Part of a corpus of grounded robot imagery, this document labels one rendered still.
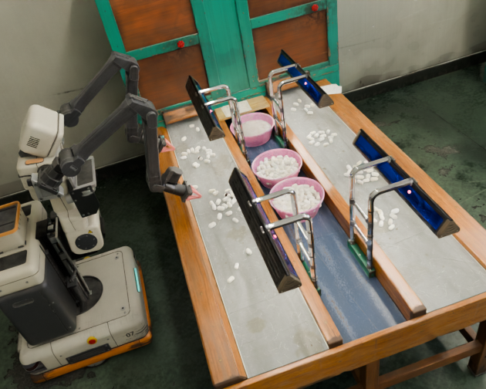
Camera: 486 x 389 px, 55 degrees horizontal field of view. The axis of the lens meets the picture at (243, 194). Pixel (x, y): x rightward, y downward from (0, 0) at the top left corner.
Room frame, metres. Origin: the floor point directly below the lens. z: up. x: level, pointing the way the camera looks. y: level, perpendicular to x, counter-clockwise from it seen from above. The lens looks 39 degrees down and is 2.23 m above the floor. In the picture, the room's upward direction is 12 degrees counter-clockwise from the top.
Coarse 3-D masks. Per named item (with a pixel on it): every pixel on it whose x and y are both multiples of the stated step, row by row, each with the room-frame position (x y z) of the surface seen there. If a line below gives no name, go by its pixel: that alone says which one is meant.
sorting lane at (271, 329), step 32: (192, 128) 2.55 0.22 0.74; (192, 160) 2.20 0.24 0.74; (224, 160) 2.14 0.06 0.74; (224, 192) 1.85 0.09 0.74; (224, 224) 1.62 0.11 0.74; (224, 256) 1.42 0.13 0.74; (256, 256) 1.38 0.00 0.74; (224, 288) 1.24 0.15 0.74; (256, 288) 1.21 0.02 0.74; (256, 320) 1.06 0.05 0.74; (288, 320) 1.03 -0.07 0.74; (256, 352) 0.93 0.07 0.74; (288, 352) 0.90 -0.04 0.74; (320, 352) 0.88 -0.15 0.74
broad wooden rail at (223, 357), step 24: (192, 216) 1.71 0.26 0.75; (192, 240) 1.53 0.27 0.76; (192, 264) 1.39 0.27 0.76; (192, 288) 1.26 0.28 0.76; (216, 288) 1.24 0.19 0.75; (216, 312) 1.11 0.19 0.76; (216, 336) 1.01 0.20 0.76; (216, 360) 0.91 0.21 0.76; (240, 360) 0.90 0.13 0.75; (216, 384) 0.82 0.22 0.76
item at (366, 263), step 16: (384, 160) 1.38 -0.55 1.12; (352, 176) 1.35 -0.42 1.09; (352, 192) 1.35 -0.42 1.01; (384, 192) 1.21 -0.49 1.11; (352, 208) 1.35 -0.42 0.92; (368, 208) 1.21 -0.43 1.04; (352, 224) 1.35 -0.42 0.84; (368, 224) 1.21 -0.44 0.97; (352, 240) 1.35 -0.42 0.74; (368, 240) 1.21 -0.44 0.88; (368, 256) 1.21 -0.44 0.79; (368, 272) 1.20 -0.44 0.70
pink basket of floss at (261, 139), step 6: (246, 114) 2.53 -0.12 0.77; (252, 114) 2.53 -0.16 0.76; (258, 114) 2.51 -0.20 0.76; (264, 114) 2.49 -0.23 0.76; (264, 120) 2.48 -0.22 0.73; (270, 120) 2.44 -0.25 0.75; (234, 132) 2.42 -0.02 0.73; (270, 132) 2.33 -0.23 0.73; (246, 138) 2.29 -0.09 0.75; (252, 138) 2.28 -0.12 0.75; (258, 138) 2.28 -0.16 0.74; (264, 138) 2.30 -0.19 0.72; (246, 144) 2.31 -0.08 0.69; (252, 144) 2.30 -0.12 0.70; (258, 144) 2.30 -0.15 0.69
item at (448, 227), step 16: (368, 144) 1.53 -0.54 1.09; (368, 160) 1.48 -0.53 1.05; (384, 176) 1.35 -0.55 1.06; (400, 176) 1.29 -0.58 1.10; (400, 192) 1.24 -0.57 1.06; (416, 192) 1.19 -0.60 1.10; (416, 208) 1.15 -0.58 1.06; (432, 208) 1.09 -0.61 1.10; (432, 224) 1.06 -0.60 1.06; (448, 224) 1.01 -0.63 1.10
